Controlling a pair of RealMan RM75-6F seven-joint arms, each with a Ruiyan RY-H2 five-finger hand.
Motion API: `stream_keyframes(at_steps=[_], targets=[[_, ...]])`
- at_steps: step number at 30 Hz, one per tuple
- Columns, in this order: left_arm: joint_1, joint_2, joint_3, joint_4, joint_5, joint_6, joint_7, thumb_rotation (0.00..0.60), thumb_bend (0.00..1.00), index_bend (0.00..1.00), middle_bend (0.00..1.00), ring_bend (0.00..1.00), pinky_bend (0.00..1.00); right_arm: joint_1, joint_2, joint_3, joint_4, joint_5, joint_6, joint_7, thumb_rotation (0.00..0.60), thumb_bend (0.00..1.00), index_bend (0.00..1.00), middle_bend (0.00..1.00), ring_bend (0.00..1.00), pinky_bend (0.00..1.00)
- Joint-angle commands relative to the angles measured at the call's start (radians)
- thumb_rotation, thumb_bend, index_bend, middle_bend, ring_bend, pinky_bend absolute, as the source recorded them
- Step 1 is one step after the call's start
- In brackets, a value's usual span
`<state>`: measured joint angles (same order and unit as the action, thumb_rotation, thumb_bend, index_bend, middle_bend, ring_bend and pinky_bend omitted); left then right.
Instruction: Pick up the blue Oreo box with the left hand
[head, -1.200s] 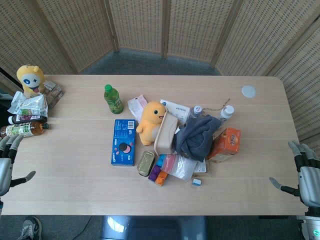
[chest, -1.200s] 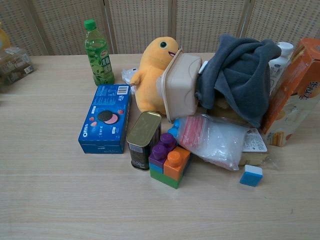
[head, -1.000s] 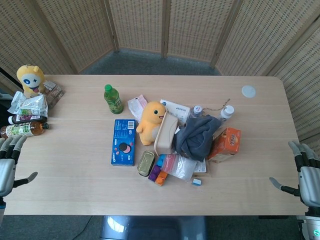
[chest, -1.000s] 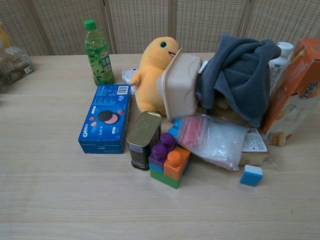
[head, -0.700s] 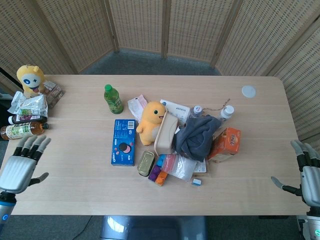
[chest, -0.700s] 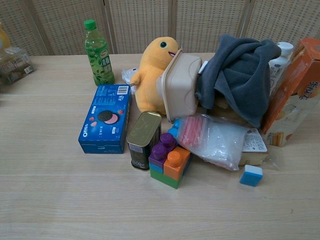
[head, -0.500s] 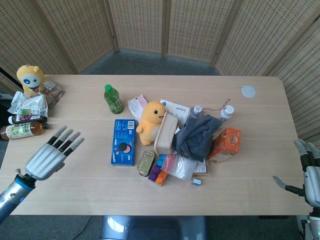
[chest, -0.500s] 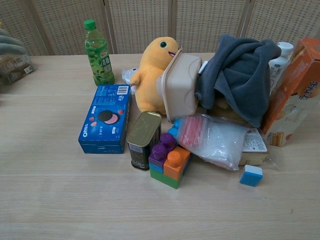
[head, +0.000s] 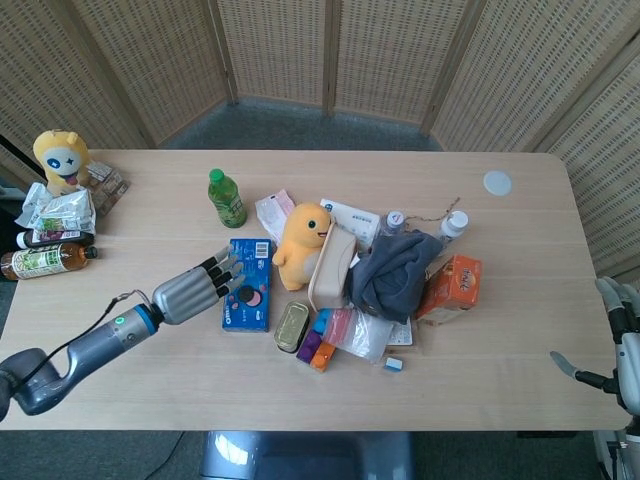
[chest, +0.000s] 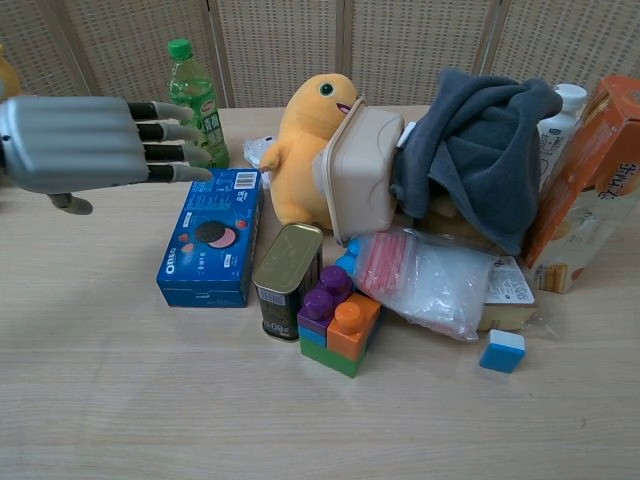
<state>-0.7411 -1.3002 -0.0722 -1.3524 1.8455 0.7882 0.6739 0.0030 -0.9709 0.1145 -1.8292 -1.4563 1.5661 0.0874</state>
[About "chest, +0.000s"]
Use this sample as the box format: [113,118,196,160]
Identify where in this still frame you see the white milk bottle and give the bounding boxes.
[535,83,589,194]

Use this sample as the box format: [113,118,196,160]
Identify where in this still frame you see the colourful toy brick stack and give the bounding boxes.
[296,265,382,380]

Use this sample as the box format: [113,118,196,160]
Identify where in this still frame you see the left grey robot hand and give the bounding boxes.
[0,96,214,216]

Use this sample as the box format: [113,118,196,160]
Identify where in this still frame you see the gold-lid black tin can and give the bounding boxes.
[252,222,325,344]

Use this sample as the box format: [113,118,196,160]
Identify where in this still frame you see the folding wicker screen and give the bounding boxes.
[0,0,640,109]

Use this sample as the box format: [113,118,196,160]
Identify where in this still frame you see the yellow object at edge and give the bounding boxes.
[0,44,22,100]

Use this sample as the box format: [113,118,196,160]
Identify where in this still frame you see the blue and white block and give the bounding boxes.
[478,328,528,375]

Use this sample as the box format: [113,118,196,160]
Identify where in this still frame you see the yellow sponge pack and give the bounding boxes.
[479,255,541,334]

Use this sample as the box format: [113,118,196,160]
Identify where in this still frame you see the yellow plush dinosaur toy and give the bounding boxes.
[259,72,362,231]

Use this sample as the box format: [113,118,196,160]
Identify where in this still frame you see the orange biscuit box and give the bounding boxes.
[522,75,640,295]

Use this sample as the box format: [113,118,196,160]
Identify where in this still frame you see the white plastic packet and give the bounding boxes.
[243,134,279,189]

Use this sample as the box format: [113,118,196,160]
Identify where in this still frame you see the beige plastic container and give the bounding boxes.
[312,97,407,246]

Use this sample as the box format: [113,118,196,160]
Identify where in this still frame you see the blue Oreo cookie box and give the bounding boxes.
[155,167,265,309]

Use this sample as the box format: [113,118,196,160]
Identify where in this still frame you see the light blue toy bricks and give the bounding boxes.
[334,237,362,284]

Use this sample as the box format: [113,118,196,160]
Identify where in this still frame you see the clear zip bag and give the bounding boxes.
[354,227,499,343]

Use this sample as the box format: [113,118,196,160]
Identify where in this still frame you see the dark grey fleece cloth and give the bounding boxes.
[392,68,565,256]

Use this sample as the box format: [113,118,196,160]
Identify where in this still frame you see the green soda bottle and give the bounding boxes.
[167,38,231,170]

